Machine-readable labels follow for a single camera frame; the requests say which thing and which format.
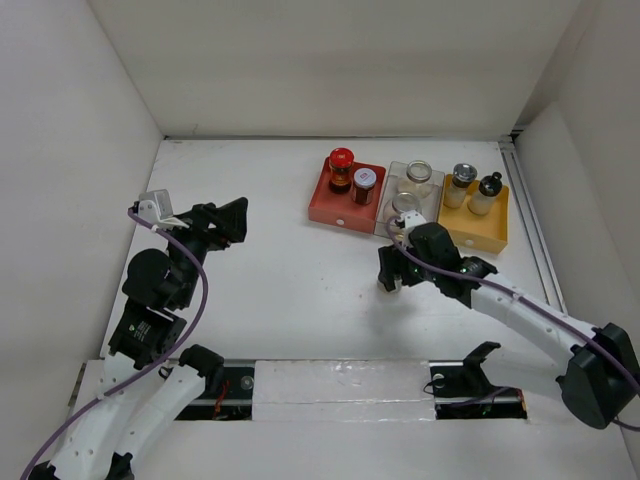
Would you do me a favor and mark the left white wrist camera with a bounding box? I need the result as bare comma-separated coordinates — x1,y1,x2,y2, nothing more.
132,189,175,230

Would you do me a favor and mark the purple cable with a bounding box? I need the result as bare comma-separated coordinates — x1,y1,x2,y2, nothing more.
22,209,209,480
387,215,640,431

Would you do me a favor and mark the red tray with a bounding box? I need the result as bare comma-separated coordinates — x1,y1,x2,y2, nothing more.
308,158,386,234

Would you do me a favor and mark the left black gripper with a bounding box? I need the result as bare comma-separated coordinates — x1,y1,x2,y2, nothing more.
163,196,248,306

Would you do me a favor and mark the small white bottle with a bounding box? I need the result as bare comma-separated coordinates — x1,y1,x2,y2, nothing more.
444,163,477,209

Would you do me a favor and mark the black-capped glass bottle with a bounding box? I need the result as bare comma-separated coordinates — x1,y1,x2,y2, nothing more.
468,172,503,216

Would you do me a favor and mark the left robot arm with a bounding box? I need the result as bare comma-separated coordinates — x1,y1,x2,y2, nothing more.
21,190,249,479

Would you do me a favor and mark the black-capped spice bottle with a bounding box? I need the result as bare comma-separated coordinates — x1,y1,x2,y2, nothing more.
377,279,402,294

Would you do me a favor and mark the yellow tray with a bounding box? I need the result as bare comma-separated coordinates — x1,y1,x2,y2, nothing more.
437,180,510,255

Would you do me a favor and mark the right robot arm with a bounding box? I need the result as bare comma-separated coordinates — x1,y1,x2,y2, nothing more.
378,212,639,429

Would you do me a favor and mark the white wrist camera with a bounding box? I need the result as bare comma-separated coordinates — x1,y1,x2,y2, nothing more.
396,210,427,237
132,189,175,230

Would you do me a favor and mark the silver-lid brown spice jar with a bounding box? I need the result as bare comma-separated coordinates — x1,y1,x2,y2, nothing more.
352,168,377,205

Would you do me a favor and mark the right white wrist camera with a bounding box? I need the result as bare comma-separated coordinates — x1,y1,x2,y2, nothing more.
396,210,427,237

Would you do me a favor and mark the wide clear glass jar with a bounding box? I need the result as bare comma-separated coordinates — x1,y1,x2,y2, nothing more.
382,192,422,226

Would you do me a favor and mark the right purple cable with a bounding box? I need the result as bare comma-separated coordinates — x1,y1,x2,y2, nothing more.
387,215,640,431

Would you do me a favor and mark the clear plastic tray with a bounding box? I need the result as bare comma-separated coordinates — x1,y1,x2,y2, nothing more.
374,160,445,237

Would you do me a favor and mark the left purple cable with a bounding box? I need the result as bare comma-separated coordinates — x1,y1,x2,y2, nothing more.
22,209,209,480

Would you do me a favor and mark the red-capped sauce bottle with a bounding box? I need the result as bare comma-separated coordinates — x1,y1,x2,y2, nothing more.
328,147,354,194

